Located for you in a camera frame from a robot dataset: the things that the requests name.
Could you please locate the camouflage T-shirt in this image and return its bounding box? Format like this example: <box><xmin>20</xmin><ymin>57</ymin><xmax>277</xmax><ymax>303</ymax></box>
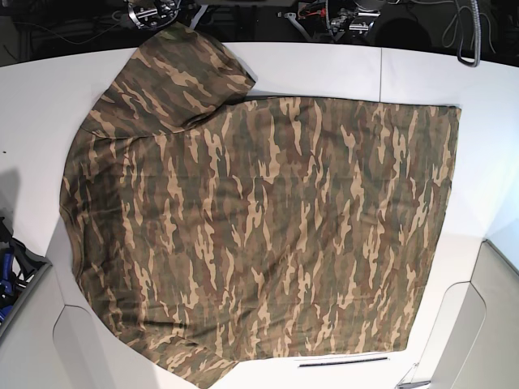
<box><xmin>60</xmin><ymin>24</ymin><xmax>461</xmax><ymax>388</ymax></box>

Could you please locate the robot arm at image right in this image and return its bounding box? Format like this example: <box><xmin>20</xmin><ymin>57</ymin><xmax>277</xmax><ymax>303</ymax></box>
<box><xmin>277</xmin><ymin>0</ymin><xmax>388</xmax><ymax>43</ymax></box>

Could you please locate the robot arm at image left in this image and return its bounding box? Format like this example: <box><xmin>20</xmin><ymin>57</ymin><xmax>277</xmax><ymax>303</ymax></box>
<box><xmin>112</xmin><ymin>0</ymin><xmax>182</xmax><ymax>31</ymax></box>

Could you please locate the blue and black equipment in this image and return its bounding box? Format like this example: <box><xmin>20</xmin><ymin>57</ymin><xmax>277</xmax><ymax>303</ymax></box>
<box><xmin>1</xmin><ymin>213</ymin><xmax>51</xmax><ymax>326</ymax></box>

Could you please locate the grey corrugated hose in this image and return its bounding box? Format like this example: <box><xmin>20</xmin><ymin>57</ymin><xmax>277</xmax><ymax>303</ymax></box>
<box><xmin>457</xmin><ymin>0</ymin><xmax>483</xmax><ymax>66</ymax></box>

